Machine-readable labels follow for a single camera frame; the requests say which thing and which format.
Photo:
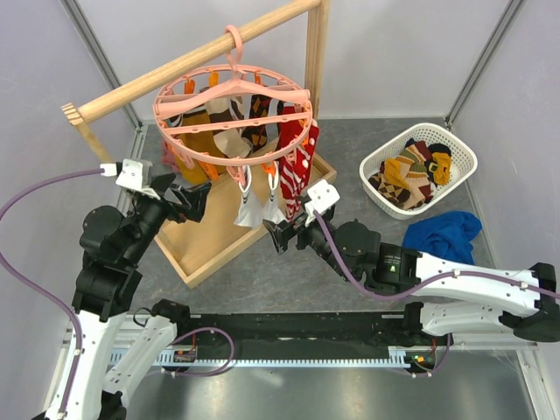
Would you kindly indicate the white plastic basket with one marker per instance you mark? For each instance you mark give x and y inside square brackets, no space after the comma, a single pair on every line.
[464,164]

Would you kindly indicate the black argyle sock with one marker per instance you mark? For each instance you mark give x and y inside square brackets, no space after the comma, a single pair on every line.
[256,135]

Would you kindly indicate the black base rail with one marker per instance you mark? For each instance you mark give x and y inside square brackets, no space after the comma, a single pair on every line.
[306,336]

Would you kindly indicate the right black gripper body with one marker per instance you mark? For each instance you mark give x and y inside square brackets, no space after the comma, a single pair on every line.
[314,236]

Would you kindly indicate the pink round clip hanger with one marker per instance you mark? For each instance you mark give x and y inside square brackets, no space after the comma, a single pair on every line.
[192,91]

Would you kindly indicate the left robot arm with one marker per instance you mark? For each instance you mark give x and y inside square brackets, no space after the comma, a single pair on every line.
[113,245]

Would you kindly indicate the blue cloth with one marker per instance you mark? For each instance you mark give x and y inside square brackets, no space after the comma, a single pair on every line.
[448,236]

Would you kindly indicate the wooden hanger rack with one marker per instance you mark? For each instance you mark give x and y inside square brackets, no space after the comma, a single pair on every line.
[197,250]

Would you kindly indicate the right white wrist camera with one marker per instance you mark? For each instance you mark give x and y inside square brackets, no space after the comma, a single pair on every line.
[319,198]

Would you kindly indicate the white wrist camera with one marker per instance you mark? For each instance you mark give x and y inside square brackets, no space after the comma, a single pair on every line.
[132,175]
[319,198]

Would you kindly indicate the white striped-cuff sock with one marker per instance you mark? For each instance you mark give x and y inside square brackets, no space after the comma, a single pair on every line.
[251,212]

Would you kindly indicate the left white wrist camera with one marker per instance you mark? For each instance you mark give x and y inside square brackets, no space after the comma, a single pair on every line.
[132,175]

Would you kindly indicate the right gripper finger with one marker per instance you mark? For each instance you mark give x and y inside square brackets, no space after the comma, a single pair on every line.
[295,216]
[280,234]

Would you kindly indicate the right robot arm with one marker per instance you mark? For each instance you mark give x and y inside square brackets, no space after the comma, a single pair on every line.
[450,297]

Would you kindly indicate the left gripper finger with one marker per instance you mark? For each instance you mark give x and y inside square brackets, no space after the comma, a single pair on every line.
[161,183]
[192,201]

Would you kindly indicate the beige brown sock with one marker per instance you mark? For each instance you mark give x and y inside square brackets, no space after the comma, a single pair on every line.
[228,141]

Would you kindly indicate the mustard yellow sock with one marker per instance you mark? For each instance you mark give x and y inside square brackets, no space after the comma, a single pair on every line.
[200,142]

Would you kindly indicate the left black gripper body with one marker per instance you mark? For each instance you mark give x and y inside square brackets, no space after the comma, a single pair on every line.
[150,214]

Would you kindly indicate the socks pile in basket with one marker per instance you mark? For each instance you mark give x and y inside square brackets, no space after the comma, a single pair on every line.
[410,180]

